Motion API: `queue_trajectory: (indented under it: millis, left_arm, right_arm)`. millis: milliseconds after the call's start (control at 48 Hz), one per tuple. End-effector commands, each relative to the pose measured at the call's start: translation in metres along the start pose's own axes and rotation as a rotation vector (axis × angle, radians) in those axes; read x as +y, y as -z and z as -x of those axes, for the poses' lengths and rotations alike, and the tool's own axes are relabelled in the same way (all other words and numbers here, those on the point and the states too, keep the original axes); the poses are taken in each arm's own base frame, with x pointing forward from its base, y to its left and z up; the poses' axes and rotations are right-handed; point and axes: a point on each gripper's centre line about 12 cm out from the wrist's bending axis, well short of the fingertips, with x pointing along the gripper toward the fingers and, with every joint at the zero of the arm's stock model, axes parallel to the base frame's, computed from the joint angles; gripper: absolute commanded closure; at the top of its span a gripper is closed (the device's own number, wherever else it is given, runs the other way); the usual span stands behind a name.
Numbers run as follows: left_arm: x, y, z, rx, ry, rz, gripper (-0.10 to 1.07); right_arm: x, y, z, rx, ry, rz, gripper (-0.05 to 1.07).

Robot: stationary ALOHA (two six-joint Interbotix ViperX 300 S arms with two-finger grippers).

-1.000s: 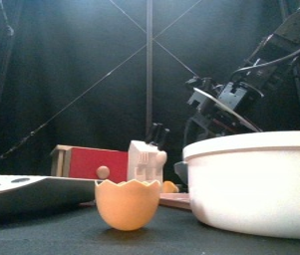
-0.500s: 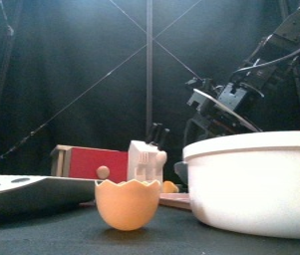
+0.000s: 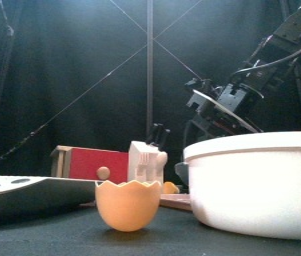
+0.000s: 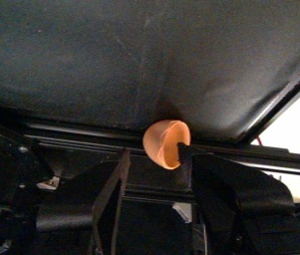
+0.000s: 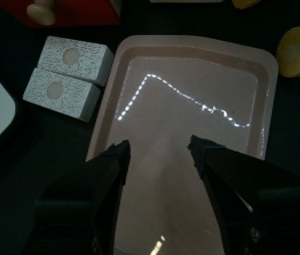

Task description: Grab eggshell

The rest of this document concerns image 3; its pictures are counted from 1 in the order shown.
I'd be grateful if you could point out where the orange toy eggshell half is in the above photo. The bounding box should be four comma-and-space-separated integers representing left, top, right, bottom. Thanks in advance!
93, 179, 163, 233

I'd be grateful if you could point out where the dark grey round object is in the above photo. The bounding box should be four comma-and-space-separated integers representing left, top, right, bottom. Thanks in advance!
174, 161, 191, 188

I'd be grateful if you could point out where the white toy knife block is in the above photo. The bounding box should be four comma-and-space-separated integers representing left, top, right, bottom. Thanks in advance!
126, 140, 168, 185

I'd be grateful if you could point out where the small orange toy food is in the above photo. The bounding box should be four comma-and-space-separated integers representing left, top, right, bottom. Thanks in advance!
160, 181, 180, 195

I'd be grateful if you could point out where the large white pot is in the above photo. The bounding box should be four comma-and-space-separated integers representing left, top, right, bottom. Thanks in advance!
182, 130, 301, 242

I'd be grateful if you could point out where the pinkish wooden board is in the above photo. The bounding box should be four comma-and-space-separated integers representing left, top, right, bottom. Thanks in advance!
158, 193, 194, 212

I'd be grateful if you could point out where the red wooden drawer box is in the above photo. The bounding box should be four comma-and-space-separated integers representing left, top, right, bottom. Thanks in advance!
48, 144, 130, 185

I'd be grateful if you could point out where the grey tray with holes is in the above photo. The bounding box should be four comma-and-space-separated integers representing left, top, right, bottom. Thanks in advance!
0, 174, 99, 222

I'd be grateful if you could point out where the black toy knife handle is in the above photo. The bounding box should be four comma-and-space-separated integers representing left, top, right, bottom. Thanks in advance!
155, 128, 172, 152
144, 122, 162, 145

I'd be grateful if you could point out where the thin diagonal brace wire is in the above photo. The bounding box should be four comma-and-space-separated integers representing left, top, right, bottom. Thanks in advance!
0, 0, 203, 176
107, 0, 203, 81

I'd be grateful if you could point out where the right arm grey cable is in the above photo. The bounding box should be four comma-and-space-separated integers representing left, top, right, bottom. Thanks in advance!
231, 0, 301, 78

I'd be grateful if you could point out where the grey vertical frame pole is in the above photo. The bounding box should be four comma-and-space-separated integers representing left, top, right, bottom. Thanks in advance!
144, 0, 155, 138

